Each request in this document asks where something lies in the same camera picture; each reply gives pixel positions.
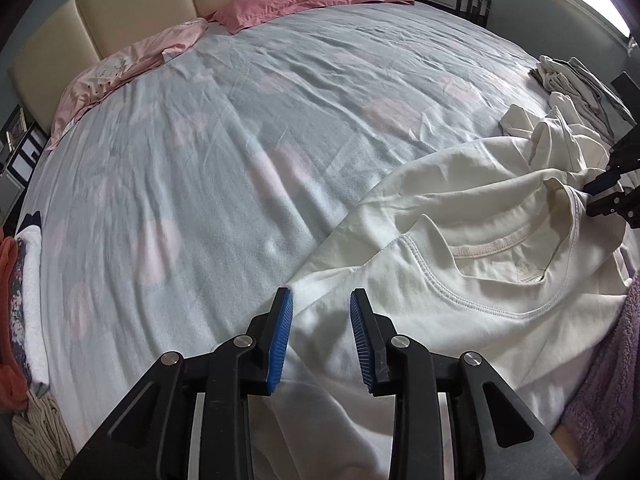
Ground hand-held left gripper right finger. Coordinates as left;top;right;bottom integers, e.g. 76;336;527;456
349;288;583;480

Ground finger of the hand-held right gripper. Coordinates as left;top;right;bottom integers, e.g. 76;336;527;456
586;194;640;228
582;127;640;196

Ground beige padded headboard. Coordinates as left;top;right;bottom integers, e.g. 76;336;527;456
10;0;371;133

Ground dark pink pillow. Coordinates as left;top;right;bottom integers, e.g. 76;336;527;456
212;0;416;36

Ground picture frame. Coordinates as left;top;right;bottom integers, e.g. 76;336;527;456
4;107;27;148

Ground beige ribbed knit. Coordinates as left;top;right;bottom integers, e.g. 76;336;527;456
10;394;77;480

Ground pile of grey-white clothes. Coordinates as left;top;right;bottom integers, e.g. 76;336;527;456
529;55;637;142

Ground light pink pillow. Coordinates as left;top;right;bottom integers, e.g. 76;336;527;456
47;17;210;151

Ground white T-shirt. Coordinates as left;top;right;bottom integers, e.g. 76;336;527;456
247;105;633;480

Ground purple fuzzy sleeve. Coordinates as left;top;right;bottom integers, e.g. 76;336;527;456
560;265;640;476

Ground floral cloth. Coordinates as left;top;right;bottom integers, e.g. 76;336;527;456
7;240;32;386

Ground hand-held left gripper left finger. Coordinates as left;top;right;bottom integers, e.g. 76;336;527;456
62;287;294;480

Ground pink-dotted bedsheet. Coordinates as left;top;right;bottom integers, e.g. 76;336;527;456
22;2;636;480

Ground white folded towel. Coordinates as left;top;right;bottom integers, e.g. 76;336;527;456
15;222;52;392

